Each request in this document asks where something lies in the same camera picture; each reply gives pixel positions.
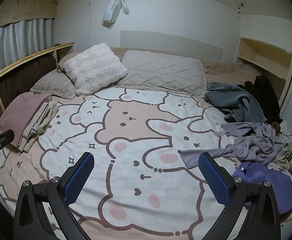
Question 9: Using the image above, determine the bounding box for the purple blue sweatshirt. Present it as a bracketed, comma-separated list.
[231, 161, 292, 215]

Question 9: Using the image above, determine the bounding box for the folded pink garment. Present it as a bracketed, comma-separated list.
[0, 92, 51, 147]

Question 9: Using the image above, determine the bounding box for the folded beige garments stack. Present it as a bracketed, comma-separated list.
[18, 101, 59, 153]

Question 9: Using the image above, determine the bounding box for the wooden bedside shelf left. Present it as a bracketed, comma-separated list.
[0, 42, 74, 116]

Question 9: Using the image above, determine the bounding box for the grey lilac ribbed garment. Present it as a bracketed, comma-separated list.
[178, 122, 283, 169]

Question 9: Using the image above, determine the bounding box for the small beige quilted pillow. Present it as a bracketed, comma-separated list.
[30, 69, 76, 100]

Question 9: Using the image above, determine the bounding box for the white blue curtain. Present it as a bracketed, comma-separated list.
[0, 19, 53, 70]

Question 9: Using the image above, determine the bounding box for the cartoon bear print blanket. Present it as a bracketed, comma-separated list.
[0, 88, 234, 239]

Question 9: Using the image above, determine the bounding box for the dark teal sweater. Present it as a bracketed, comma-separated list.
[204, 82, 267, 123]

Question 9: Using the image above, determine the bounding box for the white fluffy pillow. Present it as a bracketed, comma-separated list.
[63, 43, 129, 96]

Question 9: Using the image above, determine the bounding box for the black garment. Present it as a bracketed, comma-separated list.
[238, 75, 282, 124]

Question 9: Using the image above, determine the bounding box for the brown paper curtain valance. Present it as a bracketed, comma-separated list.
[0, 0, 58, 27]

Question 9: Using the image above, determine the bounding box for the wooden shelf right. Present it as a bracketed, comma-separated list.
[238, 37, 292, 106]

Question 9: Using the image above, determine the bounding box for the large beige quilted pillow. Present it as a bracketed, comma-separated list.
[116, 50, 207, 96]

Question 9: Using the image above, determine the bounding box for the hanging thin white cord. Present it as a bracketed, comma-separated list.
[87, 0, 94, 48]

